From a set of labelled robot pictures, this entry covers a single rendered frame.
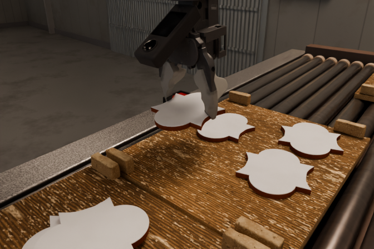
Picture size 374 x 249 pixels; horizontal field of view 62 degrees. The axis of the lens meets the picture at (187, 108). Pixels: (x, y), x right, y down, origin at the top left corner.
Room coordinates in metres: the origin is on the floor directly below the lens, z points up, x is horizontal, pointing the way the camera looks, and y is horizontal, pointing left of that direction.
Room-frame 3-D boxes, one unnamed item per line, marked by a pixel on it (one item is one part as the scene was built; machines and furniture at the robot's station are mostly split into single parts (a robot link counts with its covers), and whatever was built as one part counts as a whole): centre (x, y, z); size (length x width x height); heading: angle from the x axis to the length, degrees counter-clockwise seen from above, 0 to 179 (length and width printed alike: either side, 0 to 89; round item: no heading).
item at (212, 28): (0.52, -0.01, 1.16); 0.09 x 0.08 x 0.12; 139
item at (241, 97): (0.75, -0.14, 0.95); 0.06 x 0.02 x 0.03; 49
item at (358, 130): (0.58, -0.34, 0.95); 0.06 x 0.02 x 0.03; 49
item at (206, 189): (0.52, -0.11, 0.93); 0.41 x 0.35 x 0.02; 139
